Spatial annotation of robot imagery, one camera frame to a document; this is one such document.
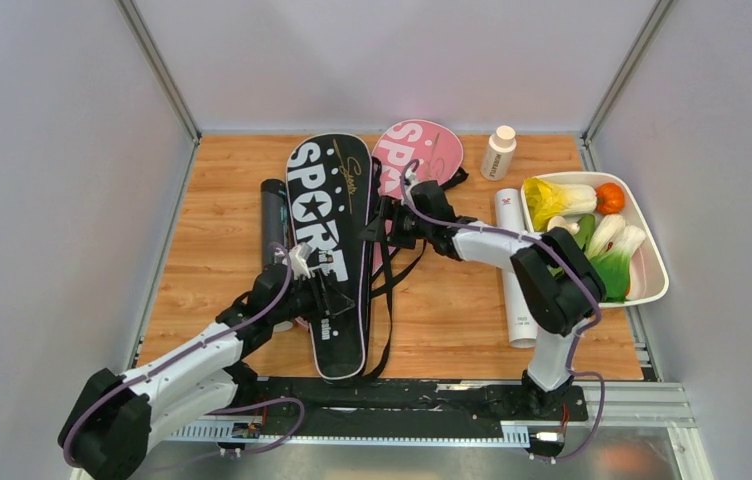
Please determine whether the pink racket cover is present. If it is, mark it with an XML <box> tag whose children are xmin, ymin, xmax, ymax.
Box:
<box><xmin>366</xmin><ymin>119</ymin><xmax>464</xmax><ymax>272</ymax></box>

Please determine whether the bok choy toy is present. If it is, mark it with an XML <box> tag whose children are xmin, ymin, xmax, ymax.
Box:
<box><xmin>590</xmin><ymin>225</ymin><xmax>647</xmax><ymax>303</ymax></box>

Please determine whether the black racket cover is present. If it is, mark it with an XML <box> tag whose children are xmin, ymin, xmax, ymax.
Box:
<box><xmin>284</xmin><ymin>133</ymin><xmax>390</xmax><ymax>384</ymax></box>

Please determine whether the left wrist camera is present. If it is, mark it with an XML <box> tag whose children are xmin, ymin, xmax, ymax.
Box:
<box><xmin>288</xmin><ymin>243</ymin><xmax>313</xmax><ymax>278</ymax></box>

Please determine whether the mushroom toy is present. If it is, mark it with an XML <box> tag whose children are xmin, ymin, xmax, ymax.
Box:
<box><xmin>547</xmin><ymin>216</ymin><xmax>580</xmax><ymax>235</ymax></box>

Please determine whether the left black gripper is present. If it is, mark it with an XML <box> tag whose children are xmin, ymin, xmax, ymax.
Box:
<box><xmin>270</xmin><ymin>268</ymin><xmax>355</xmax><ymax>325</ymax></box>

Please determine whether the beige plastic bottle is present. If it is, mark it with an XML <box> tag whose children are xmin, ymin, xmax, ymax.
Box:
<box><xmin>480</xmin><ymin>125</ymin><xmax>517</xmax><ymax>181</ymax></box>

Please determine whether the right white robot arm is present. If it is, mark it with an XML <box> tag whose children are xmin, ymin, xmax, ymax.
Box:
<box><xmin>360</xmin><ymin>161</ymin><xmax>607</xmax><ymax>418</ymax></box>

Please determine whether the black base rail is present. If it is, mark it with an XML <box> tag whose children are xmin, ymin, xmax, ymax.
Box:
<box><xmin>212</xmin><ymin>366</ymin><xmax>588</xmax><ymax>444</ymax></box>

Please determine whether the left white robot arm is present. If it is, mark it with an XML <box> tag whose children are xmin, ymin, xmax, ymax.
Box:
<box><xmin>57</xmin><ymin>243</ymin><xmax>367</xmax><ymax>479</ymax></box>

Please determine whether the green leaf vegetable toy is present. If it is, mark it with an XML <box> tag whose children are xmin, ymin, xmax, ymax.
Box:
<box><xmin>573</xmin><ymin>213</ymin><xmax>597</xmax><ymax>252</ymax></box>

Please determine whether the white shuttlecock tube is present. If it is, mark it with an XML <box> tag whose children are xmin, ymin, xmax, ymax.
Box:
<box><xmin>494</xmin><ymin>189</ymin><xmax>538</xmax><ymax>349</ymax></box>

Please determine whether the black shuttlecock tube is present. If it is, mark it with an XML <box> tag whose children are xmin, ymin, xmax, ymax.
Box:
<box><xmin>260</xmin><ymin>178</ymin><xmax>291</xmax><ymax>280</ymax></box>

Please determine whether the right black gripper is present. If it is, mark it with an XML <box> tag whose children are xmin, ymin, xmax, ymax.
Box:
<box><xmin>359</xmin><ymin>194</ymin><xmax>434</xmax><ymax>249</ymax></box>

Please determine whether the orange tomato toy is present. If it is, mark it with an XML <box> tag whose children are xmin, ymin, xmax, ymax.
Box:
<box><xmin>595</xmin><ymin>182</ymin><xmax>626</xmax><ymax>215</ymax></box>

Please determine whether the yellow napa cabbage toy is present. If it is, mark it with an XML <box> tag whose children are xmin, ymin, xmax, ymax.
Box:
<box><xmin>523</xmin><ymin>177</ymin><xmax>598</xmax><ymax>231</ymax></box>

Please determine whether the white plastic tray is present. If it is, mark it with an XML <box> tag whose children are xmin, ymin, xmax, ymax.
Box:
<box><xmin>520</xmin><ymin>171</ymin><xmax>669</xmax><ymax>308</ymax></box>

